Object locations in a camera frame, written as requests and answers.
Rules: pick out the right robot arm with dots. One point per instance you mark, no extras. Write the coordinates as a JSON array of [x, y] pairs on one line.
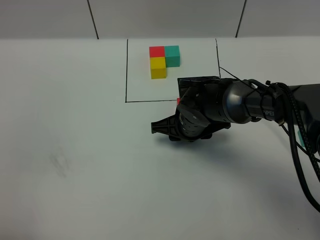
[[209, 104]]

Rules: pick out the template green block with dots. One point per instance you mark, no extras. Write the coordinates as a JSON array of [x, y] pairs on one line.
[[172, 56]]

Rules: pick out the template yellow block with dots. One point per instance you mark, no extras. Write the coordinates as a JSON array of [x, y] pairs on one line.
[[158, 69]]

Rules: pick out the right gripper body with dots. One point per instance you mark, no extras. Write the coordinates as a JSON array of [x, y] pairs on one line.
[[191, 120]]

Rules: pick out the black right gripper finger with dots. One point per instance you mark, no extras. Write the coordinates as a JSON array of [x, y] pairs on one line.
[[166, 126]]

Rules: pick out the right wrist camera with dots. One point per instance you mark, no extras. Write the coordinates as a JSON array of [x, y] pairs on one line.
[[185, 82]]

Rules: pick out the template red block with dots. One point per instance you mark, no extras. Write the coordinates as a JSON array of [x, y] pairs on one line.
[[156, 51]]

